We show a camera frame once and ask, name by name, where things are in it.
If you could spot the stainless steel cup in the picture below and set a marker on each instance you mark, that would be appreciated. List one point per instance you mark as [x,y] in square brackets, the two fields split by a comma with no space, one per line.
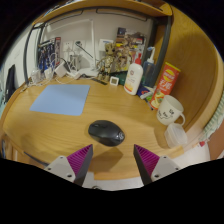
[74,61]

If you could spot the blue tissue pack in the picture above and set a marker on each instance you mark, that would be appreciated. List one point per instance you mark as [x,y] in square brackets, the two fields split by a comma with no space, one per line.
[144,90]

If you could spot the blue spray bottle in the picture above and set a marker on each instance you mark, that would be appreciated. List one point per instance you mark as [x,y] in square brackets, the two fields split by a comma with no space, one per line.
[149,68]

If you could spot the grey metal frame post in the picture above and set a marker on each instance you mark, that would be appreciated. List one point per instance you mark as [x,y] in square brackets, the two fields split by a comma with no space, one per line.
[164,50]
[26,56]

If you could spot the white red-capped lotion bottle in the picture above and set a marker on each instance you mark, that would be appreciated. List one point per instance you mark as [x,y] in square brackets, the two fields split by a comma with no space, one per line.
[133,78]

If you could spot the white desk lamp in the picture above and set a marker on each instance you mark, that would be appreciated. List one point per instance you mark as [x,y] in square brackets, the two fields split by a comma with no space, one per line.
[89,71]

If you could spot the clear plastic cup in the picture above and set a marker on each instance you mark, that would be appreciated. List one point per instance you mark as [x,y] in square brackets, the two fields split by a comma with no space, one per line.
[36,76]

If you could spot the small white desk clock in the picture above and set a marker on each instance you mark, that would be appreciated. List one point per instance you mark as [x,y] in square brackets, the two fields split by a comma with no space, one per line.
[114,81]

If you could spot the flat black strip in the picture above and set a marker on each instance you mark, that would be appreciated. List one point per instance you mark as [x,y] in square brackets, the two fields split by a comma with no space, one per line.
[99,81]

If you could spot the dark green container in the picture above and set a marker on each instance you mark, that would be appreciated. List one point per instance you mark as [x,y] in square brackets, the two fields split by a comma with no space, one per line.
[122,78]

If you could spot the white wall-mounted box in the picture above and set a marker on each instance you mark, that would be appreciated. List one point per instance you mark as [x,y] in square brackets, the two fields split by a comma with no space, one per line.
[106,44]

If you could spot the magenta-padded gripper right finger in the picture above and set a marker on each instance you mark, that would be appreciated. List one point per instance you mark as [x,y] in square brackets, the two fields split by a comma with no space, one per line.
[163,166]

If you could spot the light blue mouse pad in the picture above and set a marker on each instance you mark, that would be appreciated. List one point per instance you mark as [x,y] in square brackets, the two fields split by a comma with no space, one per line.
[61,99]

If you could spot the large white power adapter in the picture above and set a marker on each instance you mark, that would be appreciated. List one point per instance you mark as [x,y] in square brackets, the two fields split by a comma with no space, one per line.
[61,70]

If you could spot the black computer mouse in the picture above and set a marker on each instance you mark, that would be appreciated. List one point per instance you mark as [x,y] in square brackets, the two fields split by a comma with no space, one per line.
[106,132]

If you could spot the small white charger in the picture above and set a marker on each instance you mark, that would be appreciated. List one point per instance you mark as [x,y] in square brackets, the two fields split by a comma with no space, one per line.
[48,74]

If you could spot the red potato chips can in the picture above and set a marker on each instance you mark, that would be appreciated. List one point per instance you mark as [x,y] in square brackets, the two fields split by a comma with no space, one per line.
[165,85]

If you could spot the white mug with doodles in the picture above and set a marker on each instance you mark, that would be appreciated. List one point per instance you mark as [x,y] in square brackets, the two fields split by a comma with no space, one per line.
[169,110]

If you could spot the blue model kit box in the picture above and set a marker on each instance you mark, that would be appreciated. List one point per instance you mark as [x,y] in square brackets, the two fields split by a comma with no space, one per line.
[48,53]

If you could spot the golden tree creature figurine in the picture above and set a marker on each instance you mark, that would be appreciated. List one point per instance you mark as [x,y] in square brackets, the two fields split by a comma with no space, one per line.
[108,61]

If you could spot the grey gooseneck plug light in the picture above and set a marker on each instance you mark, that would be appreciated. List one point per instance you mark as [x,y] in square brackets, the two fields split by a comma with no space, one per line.
[78,43]

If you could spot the white wall socket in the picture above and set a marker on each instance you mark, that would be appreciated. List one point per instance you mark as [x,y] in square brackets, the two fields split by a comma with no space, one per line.
[68,46]
[81,45]

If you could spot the pale green striped cloth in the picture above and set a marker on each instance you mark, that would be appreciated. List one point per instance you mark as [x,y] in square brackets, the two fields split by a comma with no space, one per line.
[213,121]

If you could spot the white power strip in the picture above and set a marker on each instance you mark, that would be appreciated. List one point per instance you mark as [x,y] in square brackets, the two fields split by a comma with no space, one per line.
[75,75]

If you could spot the colourful poster box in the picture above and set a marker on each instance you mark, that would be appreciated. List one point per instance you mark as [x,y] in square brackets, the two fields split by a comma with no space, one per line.
[136,36]

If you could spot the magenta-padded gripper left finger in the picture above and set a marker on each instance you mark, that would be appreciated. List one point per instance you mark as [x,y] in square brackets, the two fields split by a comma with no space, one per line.
[61,165]

